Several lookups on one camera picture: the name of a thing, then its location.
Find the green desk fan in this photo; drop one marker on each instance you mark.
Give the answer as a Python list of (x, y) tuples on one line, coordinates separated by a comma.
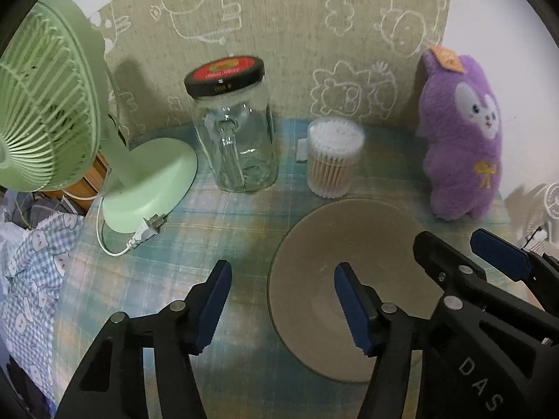
[(55, 121)]

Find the dark grey clothes pile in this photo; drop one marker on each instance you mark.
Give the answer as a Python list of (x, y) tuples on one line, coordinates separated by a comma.
[(28, 209)]

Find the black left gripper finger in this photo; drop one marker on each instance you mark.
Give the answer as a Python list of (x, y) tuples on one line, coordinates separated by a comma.
[(109, 382), (383, 332)]

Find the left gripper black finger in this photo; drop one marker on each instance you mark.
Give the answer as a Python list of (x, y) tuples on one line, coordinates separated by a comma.
[(538, 272), (486, 353)]

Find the purple plush rabbit toy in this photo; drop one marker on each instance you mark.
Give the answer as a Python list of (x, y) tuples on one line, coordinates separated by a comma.
[(460, 120)]

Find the small white fan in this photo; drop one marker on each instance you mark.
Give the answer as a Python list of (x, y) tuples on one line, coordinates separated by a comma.
[(541, 224)]

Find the glass jar with black lid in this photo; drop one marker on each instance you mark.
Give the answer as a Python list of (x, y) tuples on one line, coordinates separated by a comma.
[(234, 122)]

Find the blue checkered cartoon blanket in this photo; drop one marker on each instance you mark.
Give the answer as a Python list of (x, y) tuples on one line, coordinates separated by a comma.
[(33, 265)]

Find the large grey ceramic bowl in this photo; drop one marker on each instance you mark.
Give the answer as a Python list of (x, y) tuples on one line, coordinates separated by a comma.
[(376, 239)]

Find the cotton swab plastic container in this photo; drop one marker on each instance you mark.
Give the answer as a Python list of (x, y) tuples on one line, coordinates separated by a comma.
[(334, 146)]

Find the plaid blue green tablecloth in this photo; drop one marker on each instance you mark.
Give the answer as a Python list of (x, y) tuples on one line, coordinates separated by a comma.
[(246, 372)]

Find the green cartoon print wall cloth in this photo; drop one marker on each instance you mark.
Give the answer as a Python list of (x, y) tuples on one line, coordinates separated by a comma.
[(353, 58)]

